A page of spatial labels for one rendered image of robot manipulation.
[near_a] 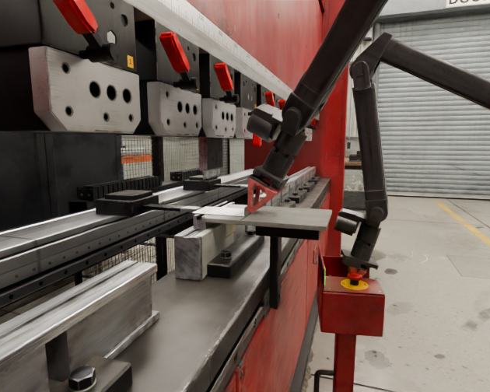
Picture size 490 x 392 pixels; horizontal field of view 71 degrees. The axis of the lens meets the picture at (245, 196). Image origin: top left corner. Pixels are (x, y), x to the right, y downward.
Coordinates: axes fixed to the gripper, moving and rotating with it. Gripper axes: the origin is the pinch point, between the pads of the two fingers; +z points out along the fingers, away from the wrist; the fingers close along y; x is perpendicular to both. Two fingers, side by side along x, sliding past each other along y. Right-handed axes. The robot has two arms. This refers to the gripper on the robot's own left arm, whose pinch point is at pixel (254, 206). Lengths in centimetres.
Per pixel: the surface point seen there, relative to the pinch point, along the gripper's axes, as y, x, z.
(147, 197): -0.8, -26.3, 13.3
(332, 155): -216, 0, -2
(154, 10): 28.5, -21.7, -26.7
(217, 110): 5.9, -15.8, -15.7
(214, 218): 7.9, -5.2, 4.7
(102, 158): -23, -59, 21
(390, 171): -736, 99, 7
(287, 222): 6.9, 8.8, -2.8
